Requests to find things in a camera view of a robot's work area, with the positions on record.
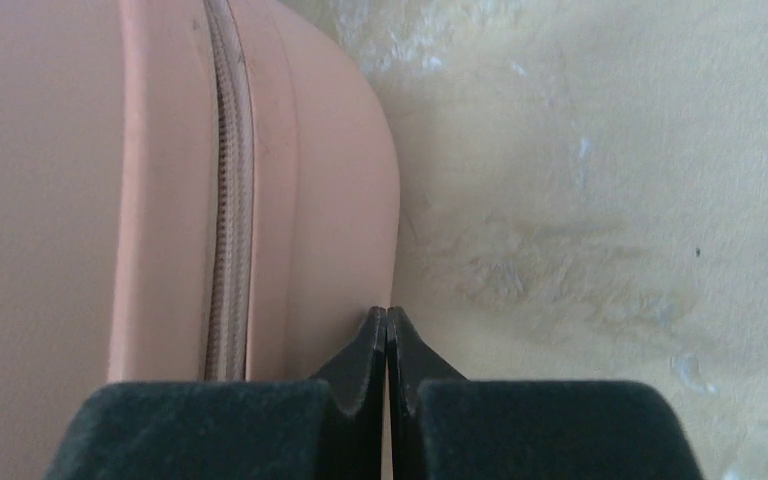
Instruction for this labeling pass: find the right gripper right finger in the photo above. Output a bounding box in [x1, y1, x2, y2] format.
[386, 307, 702, 479]

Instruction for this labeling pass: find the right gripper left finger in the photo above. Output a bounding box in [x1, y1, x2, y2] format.
[46, 307, 387, 479]

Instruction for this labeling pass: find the pink suitcase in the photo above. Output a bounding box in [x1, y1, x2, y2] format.
[0, 1, 400, 479]

